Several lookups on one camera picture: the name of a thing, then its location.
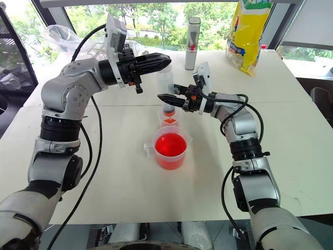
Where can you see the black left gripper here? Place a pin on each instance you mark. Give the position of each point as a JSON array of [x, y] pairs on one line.
[[127, 66]]

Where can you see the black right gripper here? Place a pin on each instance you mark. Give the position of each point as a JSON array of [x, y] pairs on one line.
[[193, 100]]

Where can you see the large clear plastic syringe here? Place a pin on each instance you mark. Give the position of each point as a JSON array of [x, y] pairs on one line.
[[165, 80]]

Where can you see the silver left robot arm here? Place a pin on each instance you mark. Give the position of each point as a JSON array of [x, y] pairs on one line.
[[72, 91]]

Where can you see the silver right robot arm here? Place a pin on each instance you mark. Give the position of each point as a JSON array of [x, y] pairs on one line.
[[260, 187]]

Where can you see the small clear measuring cup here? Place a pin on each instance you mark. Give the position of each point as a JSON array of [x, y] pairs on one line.
[[174, 122]]

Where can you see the large cup of red liquid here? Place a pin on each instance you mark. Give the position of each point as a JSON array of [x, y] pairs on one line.
[[170, 153]]

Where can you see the tall white pen container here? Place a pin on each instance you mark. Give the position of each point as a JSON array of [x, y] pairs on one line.
[[193, 44]]

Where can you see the yellow plastic snack bag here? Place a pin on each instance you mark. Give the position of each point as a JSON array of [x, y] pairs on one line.
[[247, 34]]

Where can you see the crumpled clear plastic bag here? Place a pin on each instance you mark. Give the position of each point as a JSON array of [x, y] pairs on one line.
[[59, 36]]

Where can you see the small red bottle cap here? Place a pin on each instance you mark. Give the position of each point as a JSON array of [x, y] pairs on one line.
[[264, 47]]

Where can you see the white wrapped cylinder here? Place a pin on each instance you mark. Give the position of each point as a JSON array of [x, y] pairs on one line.
[[195, 234], [125, 233]]

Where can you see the dark chair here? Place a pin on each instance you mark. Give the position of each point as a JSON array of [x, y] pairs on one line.
[[322, 100]]

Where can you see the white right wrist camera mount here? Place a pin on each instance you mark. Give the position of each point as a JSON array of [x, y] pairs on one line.
[[205, 74]]

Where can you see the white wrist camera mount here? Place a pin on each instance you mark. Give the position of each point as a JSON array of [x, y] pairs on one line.
[[114, 39], [205, 74]]

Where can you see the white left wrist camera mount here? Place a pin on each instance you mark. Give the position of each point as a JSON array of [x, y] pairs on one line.
[[114, 39]]

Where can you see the black metal frame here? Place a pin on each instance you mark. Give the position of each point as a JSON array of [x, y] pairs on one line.
[[18, 49]]

